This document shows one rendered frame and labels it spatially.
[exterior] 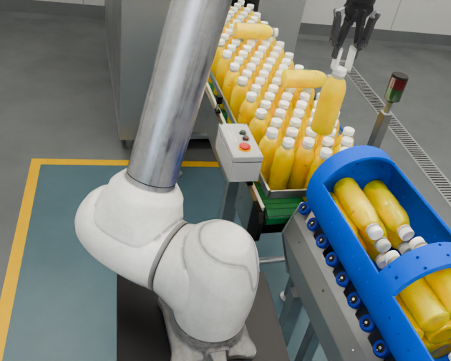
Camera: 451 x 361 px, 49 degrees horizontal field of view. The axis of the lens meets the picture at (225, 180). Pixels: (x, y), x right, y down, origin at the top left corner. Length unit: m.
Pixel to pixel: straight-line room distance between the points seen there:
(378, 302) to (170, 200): 0.56
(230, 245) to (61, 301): 1.71
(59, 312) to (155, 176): 1.63
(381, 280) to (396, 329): 0.11
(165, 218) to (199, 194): 2.18
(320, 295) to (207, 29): 0.92
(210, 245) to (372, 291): 0.50
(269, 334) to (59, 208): 2.05
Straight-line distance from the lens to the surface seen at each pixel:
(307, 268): 1.59
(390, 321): 1.22
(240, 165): 1.57
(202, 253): 0.89
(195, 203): 3.06
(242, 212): 1.85
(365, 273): 1.28
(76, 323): 2.45
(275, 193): 1.65
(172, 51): 0.88
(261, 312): 1.17
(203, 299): 0.93
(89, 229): 1.01
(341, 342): 1.45
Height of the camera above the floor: 1.97
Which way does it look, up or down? 37 degrees down
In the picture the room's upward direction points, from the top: 10 degrees clockwise
